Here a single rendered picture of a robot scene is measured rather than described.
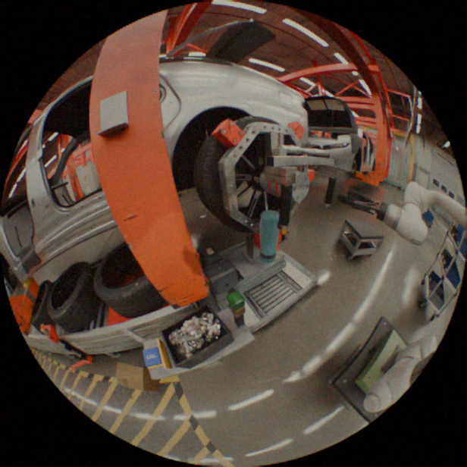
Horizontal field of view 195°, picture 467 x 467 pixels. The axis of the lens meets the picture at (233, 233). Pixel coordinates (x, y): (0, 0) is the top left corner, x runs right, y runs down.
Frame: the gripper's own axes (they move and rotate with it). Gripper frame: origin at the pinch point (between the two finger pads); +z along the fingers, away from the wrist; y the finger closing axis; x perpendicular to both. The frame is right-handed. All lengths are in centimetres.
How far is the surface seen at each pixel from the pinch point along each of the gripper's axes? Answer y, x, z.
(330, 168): -2.7, 10.6, 8.3
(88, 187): -318, 36, 449
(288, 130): -9.2, 26.9, 28.2
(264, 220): -33.3, -10.4, 18.8
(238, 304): -59, -18, -3
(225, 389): -84, -83, -22
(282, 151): -34.6, 16.3, 9.6
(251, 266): -27, -61, 39
